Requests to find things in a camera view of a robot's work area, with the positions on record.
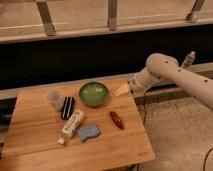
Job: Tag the white tube with cap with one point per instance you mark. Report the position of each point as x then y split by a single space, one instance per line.
71 126

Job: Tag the left metal window bracket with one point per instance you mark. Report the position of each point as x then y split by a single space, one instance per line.
44 12

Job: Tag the blue sponge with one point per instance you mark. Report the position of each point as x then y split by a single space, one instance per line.
88 132

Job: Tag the right metal window bracket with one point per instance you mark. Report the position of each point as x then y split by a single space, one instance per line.
193 15

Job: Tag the middle metal window bracket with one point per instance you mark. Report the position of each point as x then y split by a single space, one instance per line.
112 14

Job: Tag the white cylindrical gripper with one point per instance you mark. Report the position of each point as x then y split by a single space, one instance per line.
141 81

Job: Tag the clear plastic bottle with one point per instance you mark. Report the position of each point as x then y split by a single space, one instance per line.
188 61

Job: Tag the black white striped block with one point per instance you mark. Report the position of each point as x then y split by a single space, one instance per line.
67 108

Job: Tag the metal window bracket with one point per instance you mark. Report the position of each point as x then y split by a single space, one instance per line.
44 12
193 15
112 14

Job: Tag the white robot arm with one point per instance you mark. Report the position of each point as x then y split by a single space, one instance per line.
160 67

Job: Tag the red brown chili pepper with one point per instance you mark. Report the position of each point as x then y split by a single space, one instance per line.
116 119

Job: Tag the green ceramic bowl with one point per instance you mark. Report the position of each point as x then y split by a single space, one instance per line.
93 94

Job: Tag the translucent plastic cup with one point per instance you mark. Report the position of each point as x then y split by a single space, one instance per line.
55 99

